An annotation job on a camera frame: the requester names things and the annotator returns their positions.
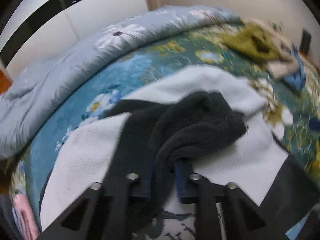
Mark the green floral bed blanket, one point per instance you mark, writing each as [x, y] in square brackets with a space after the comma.
[289, 114]

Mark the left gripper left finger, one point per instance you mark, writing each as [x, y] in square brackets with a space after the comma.
[100, 168]

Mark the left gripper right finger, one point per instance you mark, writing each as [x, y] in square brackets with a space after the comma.
[222, 211]

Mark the light blue floral quilt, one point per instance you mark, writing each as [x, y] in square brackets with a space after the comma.
[45, 84]

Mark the black tower speaker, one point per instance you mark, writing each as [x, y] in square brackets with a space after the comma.
[305, 42]

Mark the black and grey fleece jacket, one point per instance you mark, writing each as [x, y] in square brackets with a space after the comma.
[214, 121]

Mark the olive green knit sweater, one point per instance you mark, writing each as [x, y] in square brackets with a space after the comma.
[254, 42]

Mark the blue cloth garment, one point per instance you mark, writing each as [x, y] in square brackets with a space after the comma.
[296, 81]

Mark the pink folded garment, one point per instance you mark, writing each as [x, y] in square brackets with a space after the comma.
[24, 217]

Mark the white black striped wardrobe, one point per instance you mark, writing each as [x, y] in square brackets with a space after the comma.
[44, 28]

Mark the wooden headboard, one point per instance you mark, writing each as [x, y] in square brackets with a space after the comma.
[5, 82]

